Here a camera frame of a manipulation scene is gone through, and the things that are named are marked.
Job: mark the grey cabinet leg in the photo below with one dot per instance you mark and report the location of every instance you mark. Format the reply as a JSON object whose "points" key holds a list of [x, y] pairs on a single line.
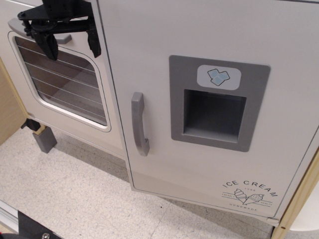
{"points": [[45, 140]]}

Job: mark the light wooden right frame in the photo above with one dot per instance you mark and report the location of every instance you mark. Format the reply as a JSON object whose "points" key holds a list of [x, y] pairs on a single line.
{"points": [[306, 186]]}

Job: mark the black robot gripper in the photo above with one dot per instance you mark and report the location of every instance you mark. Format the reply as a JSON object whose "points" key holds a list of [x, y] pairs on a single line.
{"points": [[60, 16]]}

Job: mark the white toy fridge door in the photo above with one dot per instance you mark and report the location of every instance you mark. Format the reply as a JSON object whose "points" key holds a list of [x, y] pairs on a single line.
{"points": [[141, 35]]}

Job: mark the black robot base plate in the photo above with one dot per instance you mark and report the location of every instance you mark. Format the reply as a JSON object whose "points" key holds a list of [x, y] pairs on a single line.
{"points": [[30, 229]]}

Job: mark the light wooden left panel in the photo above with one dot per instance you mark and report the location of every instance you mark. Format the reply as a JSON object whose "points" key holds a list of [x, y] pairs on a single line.
{"points": [[12, 110]]}

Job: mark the grey ice dispenser panel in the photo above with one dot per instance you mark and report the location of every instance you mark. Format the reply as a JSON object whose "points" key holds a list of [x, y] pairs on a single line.
{"points": [[215, 102]]}

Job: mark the grey oven door handle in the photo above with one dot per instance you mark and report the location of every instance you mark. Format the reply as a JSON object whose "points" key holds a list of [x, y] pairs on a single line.
{"points": [[18, 27]]}

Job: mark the white toy oven door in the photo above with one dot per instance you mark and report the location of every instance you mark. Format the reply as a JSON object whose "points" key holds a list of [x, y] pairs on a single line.
{"points": [[71, 94]]}

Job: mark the grey fridge door handle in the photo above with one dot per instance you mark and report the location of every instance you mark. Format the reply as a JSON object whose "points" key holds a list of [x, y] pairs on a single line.
{"points": [[137, 108]]}

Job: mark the white toy kitchen cabinet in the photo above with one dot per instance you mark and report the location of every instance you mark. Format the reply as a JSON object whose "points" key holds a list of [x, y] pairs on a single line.
{"points": [[14, 7]]}

